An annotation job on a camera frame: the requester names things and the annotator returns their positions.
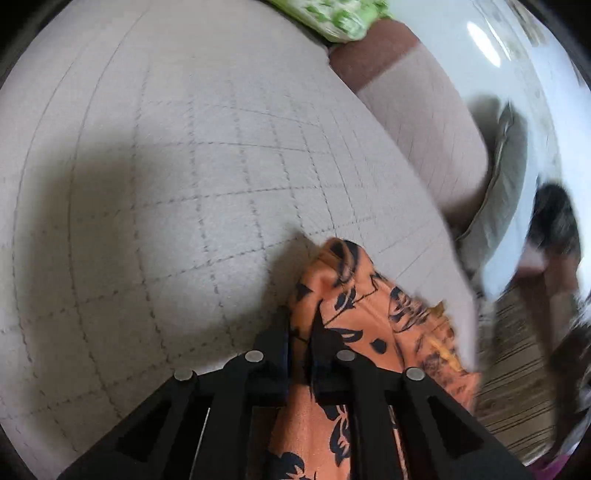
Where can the orange floral blouse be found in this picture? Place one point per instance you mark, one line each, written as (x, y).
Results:
(369, 314)

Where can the green checkered pillow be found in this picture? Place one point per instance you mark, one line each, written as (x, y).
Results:
(341, 18)

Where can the striped floral sofa cover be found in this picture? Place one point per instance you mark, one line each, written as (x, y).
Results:
(517, 369)

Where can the dark fur collar coat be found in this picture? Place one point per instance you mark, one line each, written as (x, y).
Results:
(554, 217)

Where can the pink quilted bed mat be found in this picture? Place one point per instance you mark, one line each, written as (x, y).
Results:
(184, 184)

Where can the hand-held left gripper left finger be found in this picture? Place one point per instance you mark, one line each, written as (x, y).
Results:
(258, 369)

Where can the pink brown bolster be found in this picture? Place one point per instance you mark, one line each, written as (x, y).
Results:
(415, 115)

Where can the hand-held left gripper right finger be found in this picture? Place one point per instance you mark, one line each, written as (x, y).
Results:
(328, 364)

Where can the grey pillow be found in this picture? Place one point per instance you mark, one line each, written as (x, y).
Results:
(498, 194)

